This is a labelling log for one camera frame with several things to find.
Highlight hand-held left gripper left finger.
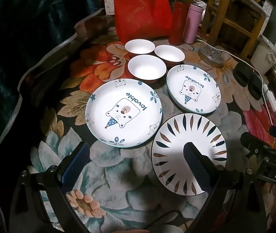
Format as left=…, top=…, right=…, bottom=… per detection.
left=8, top=142, right=91, bottom=233

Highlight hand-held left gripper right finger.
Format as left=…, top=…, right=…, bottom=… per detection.
left=183, top=142, right=267, bottom=233

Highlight white leaf pattern plate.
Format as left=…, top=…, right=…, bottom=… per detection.
left=151, top=113, right=227, bottom=196

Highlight white bear print plate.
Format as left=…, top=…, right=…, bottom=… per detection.
left=166, top=64, right=221, bottom=114
left=85, top=78, right=163, bottom=147

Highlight white bowl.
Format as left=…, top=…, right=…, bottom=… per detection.
left=125, top=39, right=156, bottom=56
left=154, top=45, right=185, bottom=63
left=128, top=55, right=167, bottom=80

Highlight floral rug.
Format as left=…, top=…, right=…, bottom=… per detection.
left=19, top=15, right=276, bottom=233

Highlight white power strip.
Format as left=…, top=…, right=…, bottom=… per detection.
left=264, top=87, right=276, bottom=113

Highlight black slipper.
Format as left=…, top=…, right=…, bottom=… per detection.
left=248, top=74, right=263, bottom=100
left=233, top=62, right=252, bottom=88

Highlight white plastic bucket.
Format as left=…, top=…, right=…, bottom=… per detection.
left=251, top=35, right=276, bottom=76

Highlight round perforated metal tin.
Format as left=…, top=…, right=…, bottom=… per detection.
left=198, top=44, right=225, bottom=66

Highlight wooden stool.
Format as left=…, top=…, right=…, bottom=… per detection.
left=200, top=0, right=268, bottom=59

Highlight dark green velvet cloth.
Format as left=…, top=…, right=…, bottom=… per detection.
left=0, top=0, right=104, bottom=233

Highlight pink thermos bottle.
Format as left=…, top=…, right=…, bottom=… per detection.
left=183, top=0, right=205, bottom=44

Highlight red thermos bottle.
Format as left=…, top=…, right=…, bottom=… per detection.
left=168, top=1, right=190, bottom=45

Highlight red bag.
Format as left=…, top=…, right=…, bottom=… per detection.
left=111, top=0, right=174, bottom=43

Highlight white power cable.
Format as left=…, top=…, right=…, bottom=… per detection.
left=196, top=38, right=267, bottom=96

